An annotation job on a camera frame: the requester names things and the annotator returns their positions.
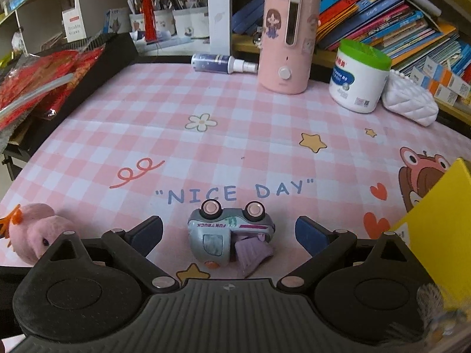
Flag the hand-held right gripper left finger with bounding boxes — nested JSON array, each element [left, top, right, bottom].
[[35, 216, 176, 292]]

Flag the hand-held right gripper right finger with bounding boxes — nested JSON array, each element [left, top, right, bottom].
[[277, 216, 429, 292]]

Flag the grey toy truck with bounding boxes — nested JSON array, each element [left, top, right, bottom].
[[187, 200, 276, 279]]

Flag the yellow storage box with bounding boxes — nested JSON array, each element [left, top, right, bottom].
[[388, 157, 471, 309]]

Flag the pink checkered tablecloth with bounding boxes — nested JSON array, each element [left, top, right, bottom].
[[0, 62, 471, 291]]

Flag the pink chick plush toy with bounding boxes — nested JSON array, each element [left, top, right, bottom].
[[0, 203, 76, 266]]

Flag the black keyboard stand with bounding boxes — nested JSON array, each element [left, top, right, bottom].
[[0, 147, 19, 181]]

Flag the white jar green lid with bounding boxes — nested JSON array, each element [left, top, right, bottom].
[[329, 39, 392, 114]]

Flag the white quilted pouch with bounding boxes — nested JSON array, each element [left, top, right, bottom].
[[382, 69, 439, 127]]

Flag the translucent plastic tube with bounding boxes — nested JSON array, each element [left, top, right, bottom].
[[0, 73, 76, 118]]

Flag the blue spray bottle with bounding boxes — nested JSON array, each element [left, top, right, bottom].
[[191, 52, 259, 75]]

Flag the pink humidifier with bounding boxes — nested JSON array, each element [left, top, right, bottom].
[[257, 0, 321, 95]]

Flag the red foil decoration packets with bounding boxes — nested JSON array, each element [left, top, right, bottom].
[[0, 47, 105, 131]]

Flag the stack of blue orange boxes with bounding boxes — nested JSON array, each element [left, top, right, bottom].
[[408, 56, 471, 105]]

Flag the white pen holder cup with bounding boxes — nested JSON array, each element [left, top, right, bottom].
[[173, 7, 193, 38], [153, 9, 174, 37], [130, 11, 154, 34], [190, 6, 210, 40]]

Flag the blue picture card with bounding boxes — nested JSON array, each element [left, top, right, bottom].
[[104, 7, 131, 34]]

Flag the red tassel ornament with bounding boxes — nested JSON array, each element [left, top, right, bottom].
[[139, 0, 157, 43]]

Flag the white box red label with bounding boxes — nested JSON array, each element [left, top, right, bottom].
[[61, 6, 88, 45]]

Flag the white plastic bag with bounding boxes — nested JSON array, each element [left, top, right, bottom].
[[11, 31, 28, 53]]

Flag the row of colourful books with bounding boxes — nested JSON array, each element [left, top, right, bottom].
[[233, 0, 471, 78]]

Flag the white shelf unit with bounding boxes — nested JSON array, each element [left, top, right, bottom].
[[0, 0, 89, 56]]

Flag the white desk shelf post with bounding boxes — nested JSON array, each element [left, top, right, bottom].
[[207, 0, 233, 56]]

